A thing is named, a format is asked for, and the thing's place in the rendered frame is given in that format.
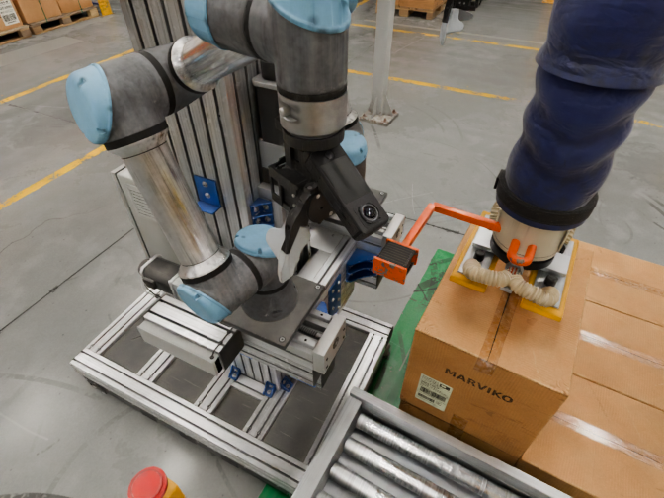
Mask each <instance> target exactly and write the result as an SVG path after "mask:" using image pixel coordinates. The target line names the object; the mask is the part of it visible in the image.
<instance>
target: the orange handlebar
mask: <svg viewBox="0 0 664 498"><path fill-rule="evenodd" d="M433 212H438V213H441V214H444V215H447V216H450V217H453V218H456V219H459V220H462V221H465V222H468V223H471V224H475V225H478V226H481V227H484V228H487V229H490V230H493V231H496V232H500V230H501V225H500V223H499V222H498V221H497V222H496V221H495V220H492V219H489V218H486V217H482V216H479V215H476V214H473V213H470V212H467V211H463V210H460V209H457V208H454V207H449V206H445V205H442V204H439V203H433V204H431V203H428V205H427V206H426V208H425V209H424V211H423V212H422V214H421V215H420V216H419V218H418V219H417V221H416V222H415V224H414V225H413V227H412V228H411V230H410V231H409V232H408V234H407V235H406V237H405V238H404V240H403V241H402V243H404V244H406V245H409V246H411V245H412V244H413V242H414V241H415V239H416V238H417V236H418V235H419V233H420V232H421V230H422V229H423V227H424V226H425V224H426V223H427V221H428V220H429V218H430V217H431V215H432V213H433ZM519 246H520V241H519V240H518V239H512V241H511V244H510V246H509V249H508V251H507V258H508V260H509V261H510V262H511V263H513V264H515V265H517V266H528V265H530V263H531V262H532V261H533V259H534V257H535V254H536V251H537V246H536V245H533V244H532V245H529V246H528V248H527V250H526V253H525V256H524V257H519V256H517V252H518V249H519Z"/></svg>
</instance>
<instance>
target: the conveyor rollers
mask: <svg viewBox="0 0 664 498"><path fill-rule="evenodd" d="M356 427H357V428H358V429H360V430H362V431H364V432H366V433H367V434H369V435H371V436H373V437H375V438H377V439H378V440H380V441H382V442H384V443H386V444H388V445H389V446H391V447H393V448H395V449H397V450H398V451H400V452H402V453H404V454H406V455H408V456H409V457H412V458H414V459H416V460H418V461H419V462H421V463H423V464H425V465H427V466H428V467H430V468H432V469H434V470H435V471H437V472H438V473H440V474H442V475H444V476H446V477H448V478H449V479H451V480H453V481H455V482H457V483H458V484H460V485H462V486H464V487H466V488H468V489H469V490H471V491H473V492H475V493H477V494H479V495H480V496H482V497H484V498H522V497H520V496H518V495H516V494H514V493H513V492H511V491H509V490H507V489H505V488H503V487H501V486H499V485H498V484H496V483H494V482H492V481H490V480H488V479H486V478H484V477H482V476H481V475H479V474H477V473H475V472H473V471H471V470H469V469H467V468H466V467H464V466H462V465H460V464H458V463H456V462H454V461H452V460H450V459H449V458H447V457H445V456H442V455H440V454H438V453H436V452H435V451H433V450H431V449H429V448H427V447H425V446H423V445H421V444H419V443H418V442H416V441H414V440H412V439H410V438H408V437H406V436H404V435H403V434H401V433H399V432H397V431H395V430H393V429H391V428H389V427H387V426H386V425H384V424H382V423H380V422H378V421H377V420H375V419H373V418H372V417H370V416H368V415H366V414H364V413H362V414H361V415H360V417H359V418H358V420H357V424H356ZM344 445H345V446H344V448H343V452H344V453H346V454H348V455H349V456H351V457H354V458H355V459H357V460H359V461H360V462H362V463H364V464H366V465H367V466H369V467H371V468H373V469H374V470H376V471H378V472H379V473H381V474H383V475H385V476H386V477H388V478H390V479H392V480H393V481H395V482H397V483H398V484H400V485H402V486H404V487H405V488H407V489H409V490H411V491H412V492H414V493H416V494H417V495H419V496H421V497H423V498H459V497H457V496H455V495H454V494H453V493H451V492H449V491H447V490H445V489H444V488H442V487H440V486H438V485H436V484H435V483H433V482H431V481H429V480H428V479H426V478H424V477H422V476H420V475H419V474H417V473H415V472H413V471H411V470H410V469H408V468H406V467H404V466H403V465H401V464H399V463H397V462H395V461H394V460H392V459H390V458H388V457H387V456H384V455H382V454H380V453H379V452H377V451H375V450H373V449H371V448H370V447H368V446H366V445H364V444H363V443H361V442H359V441H357V440H355V439H354V438H352V437H349V438H348V439H347V441H346V442H345V444H344ZM329 478H330V479H332V480H333V481H335V482H337V483H338V484H340V485H341V486H343V487H345V488H346V489H348V490H350V491H351V492H353V493H355V494H356V495H358V496H359V497H361V498H396V497H395V496H393V495H391V494H390V493H388V492H386V491H385V490H383V489H381V488H380V487H378V486H376V485H375V484H373V483H371V482H369V481H368V480H366V479H364V478H363V477H361V476H359V475H358V474H356V473H355V472H354V471H352V470H350V469H349V468H347V467H345V466H343V465H342V464H340V463H338V462H335V463H334V465H333V467H332V468H331V470H330V474H329ZM316 498H334V497H333V496H331V495H330V494H328V493H326V492H325V491H323V490H321V491H320V492H319V494H318V495H317V496H316Z"/></svg>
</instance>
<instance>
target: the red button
mask: <svg viewBox="0 0 664 498"><path fill-rule="evenodd" d="M167 487H168V478H167V475H166V474H165V472H164V471H163V470H162V469H161V468H159V467H155V466H150V467H147V468H145V469H143V470H142V471H140V472H139V473H138V474H137V475H136V476H135V477H134V478H133V479H132V481H131V483H130V485H129V487H128V491H127V496H128V498H163V496H164V495H165V493H166V490H167Z"/></svg>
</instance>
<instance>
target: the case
mask: <svg viewBox="0 0 664 498"><path fill-rule="evenodd" d="M474 227H475V224H470V226H469V228H468V230H467V232H466V234H465V236H464V237H463V239H462V241H461V242H460V244H459V246H458V248H457V250H456V253H455V255H454V256H453V258H452V260H451V262H450V264H449V266H448V268H447V270H446V272H445V274H444V275H443V277H442V279H441V281H440V283H439V285H438V287H437V289H436V291H435V293H434V294H433V296H432V298H431V300H430V302H429V304H428V306H427V308H426V310H425V312H424V314H423V315H422V317H421V319H420V321H419V323H418V325H417V327H416V329H415V333H414V337H413V342H412V346H411V350H410V355H409V359H408V364H407V368H406V372H405V377H404V380H403V384H402V389H401V393H400V399H402V400H404V401H406V402H408V403H410V404H412V405H414V406H416V407H418V408H420V409H422V410H423V411H425V412H427V413H429V414H431V415H433V416H435V417H437V418H439V419H441V420H443V421H445V422H447V423H449V424H451V425H453V426H455V427H457V428H459V429H461V430H463V431H464V432H466V433H468V434H470V435H471V436H473V437H475V438H477V439H479V440H481V441H483V442H485V443H487V444H489V445H491V446H493V447H495V448H497V449H499V450H501V451H502V452H504V453H506V454H508V455H510V456H512V457H515V458H517V459H519V458H520V457H521V456H522V454H523V453H524V452H525V451H526V449H527V448H528V447H529V446H530V444H531V443H532V442H533V441H534V439H535V438H536V437H537V436H538V434H539V433H540V431H541V430H542V429H543V428H544V426H545V425H546V424H547V423H548V421H549V420H550V419H551V418H552V416H553V415H554V414H555V413H556V411H557V410H558V409H559V408H560V406H561V405H562V404H563V403H564V401H565V400H566V399H567V398H568V396H569V391H570V385H571V380H572V375H573V369H574V363H575V357H576V351H577V345H578V340H579V334H580V328H581V322H582V316H583V310H584V304H585V299H586V293H587V287H588V282H589V276H590V270H591V264H592V259H593V253H594V252H593V251H591V250H588V249H585V248H581V247H578V250H577V254H576V259H575V264H574V268H573V273H572V277H571V282H570V287H569V291H568V296H567V300H566V304H565V309H564V313H563V318H562V320H561V321H560V322H557V321H554V320H552V319H549V318H546V317H544V316H541V315H539V314H536V313H533V312H531V311H528V310H526V309H523V308H521V307H520V304H521V301H522V297H521V296H518V295H517V294H515V293H514V292H513V291H512V293H508V292H505V291H503V290H500V287H498V288H497V287H496V286H494V287H492V286H487V289H486V291H485V293H482V292H480V291H477V290H473V289H470V288H468V287H465V286H462V285H460V284H457V283H455V282H452V281H450V280H449V277H450V274H451V272H452V270H453V268H454V266H455V264H456V262H457V260H458V258H459V256H460V254H461V252H462V250H463V248H464V246H465V244H466V242H467V240H468V238H469V236H470V234H471V233H472V231H473V229H474Z"/></svg>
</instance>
